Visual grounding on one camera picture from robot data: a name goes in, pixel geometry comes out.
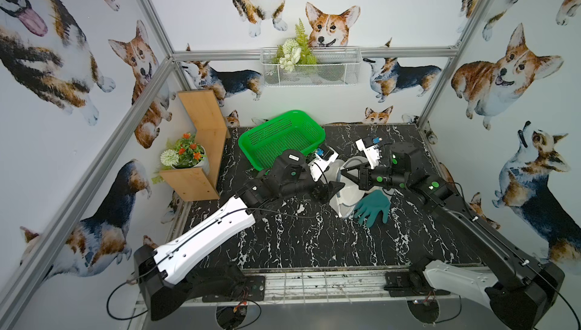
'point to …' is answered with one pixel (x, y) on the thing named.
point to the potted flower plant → (184, 153)
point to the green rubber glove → (368, 210)
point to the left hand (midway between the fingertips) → (334, 169)
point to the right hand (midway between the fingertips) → (348, 164)
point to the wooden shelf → (197, 184)
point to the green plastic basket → (290, 130)
